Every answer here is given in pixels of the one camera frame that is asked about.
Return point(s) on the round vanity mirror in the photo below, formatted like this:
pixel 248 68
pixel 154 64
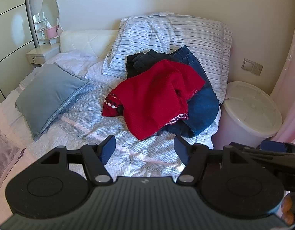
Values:
pixel 50 7

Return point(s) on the beige wall socket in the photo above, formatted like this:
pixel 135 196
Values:
pixel 257 69

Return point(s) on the white padded headboard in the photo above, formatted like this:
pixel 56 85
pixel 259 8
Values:
pixel 85 40

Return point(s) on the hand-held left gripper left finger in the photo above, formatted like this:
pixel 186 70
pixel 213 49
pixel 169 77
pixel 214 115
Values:
pixel 106 149

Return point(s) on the white cosmetics shelf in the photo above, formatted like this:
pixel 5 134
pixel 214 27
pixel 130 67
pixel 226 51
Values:
pixel 39 22

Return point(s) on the beige wall switch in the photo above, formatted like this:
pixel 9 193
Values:
pixel 247 64

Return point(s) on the white lidded round bin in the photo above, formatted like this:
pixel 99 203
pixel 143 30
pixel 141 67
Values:
pixel 250 110

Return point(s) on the striped folded quilt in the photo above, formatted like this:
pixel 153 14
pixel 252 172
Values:
pixel 166 31

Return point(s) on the white vanity table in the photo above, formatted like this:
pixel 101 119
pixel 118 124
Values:
pixel 42 51

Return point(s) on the grey square pillow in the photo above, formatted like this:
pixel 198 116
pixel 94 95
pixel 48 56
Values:
pixel 47 95

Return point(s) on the red patterned knit sweater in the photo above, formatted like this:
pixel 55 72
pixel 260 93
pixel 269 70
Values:
pixel 150 95

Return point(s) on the person's right hand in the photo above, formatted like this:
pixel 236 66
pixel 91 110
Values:
pixel 287 205

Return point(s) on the blue denim jeans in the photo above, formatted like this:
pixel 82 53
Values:
pixel 202 105

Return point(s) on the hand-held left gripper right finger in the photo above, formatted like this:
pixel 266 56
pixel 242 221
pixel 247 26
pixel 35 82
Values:
pixel 182 149

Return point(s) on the purple fleece blanket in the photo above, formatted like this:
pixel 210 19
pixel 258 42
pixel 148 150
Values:
pixel 3 153

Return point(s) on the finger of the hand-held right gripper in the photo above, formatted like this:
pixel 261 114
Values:
pixel 260 155
pixel 272 146

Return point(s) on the dark grey garment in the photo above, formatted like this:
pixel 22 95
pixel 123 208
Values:
pixel 140 62

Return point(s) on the pink box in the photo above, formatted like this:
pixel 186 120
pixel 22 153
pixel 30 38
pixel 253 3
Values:
pixel 51 32

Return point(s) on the white glossy wardrobe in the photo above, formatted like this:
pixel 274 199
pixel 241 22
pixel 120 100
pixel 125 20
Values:
pixel 8 28

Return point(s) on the pink curtain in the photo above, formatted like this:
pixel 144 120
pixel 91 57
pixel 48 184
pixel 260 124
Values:
pixel 291 88

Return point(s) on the bed with white bedspread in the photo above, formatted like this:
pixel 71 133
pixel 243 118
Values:
pixel 90 119

